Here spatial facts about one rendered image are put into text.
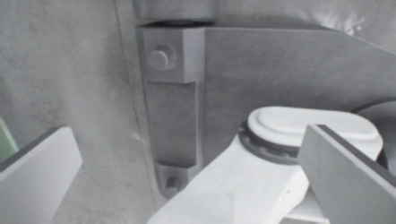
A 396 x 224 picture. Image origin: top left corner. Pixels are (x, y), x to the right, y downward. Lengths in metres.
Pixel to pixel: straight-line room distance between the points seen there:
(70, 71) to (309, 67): 0.75
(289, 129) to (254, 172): 0.09
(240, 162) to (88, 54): 0.62
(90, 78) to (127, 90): 0.14
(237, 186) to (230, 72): 0.25
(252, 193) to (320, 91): 0.29
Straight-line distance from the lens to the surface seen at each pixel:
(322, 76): 0.50
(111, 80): 0.78
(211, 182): 0.31
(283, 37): 0.45
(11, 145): 1.31
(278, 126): 0.35
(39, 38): 0.90
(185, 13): 0.43
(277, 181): 0.33
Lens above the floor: 0.61
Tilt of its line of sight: 60 degrees down
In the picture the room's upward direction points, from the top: 159 degrees counter-clockwise
